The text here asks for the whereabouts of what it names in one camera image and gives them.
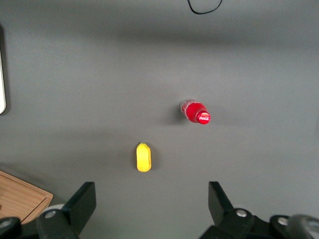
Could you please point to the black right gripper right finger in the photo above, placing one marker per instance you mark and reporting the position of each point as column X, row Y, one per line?
column 229, row 221

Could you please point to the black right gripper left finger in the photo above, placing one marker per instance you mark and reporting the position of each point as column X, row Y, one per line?
column 74, row 214

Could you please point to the white plastic tray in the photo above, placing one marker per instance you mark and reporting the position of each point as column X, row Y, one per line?
column 2, row 82

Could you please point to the wooden drawer cabinet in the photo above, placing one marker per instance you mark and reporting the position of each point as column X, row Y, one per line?
column 17, row 194

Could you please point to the yellow lemon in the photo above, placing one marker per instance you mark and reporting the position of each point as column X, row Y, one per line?
column 143, row 157

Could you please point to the red cola bottle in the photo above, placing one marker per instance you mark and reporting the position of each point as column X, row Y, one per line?
column 197, row 113

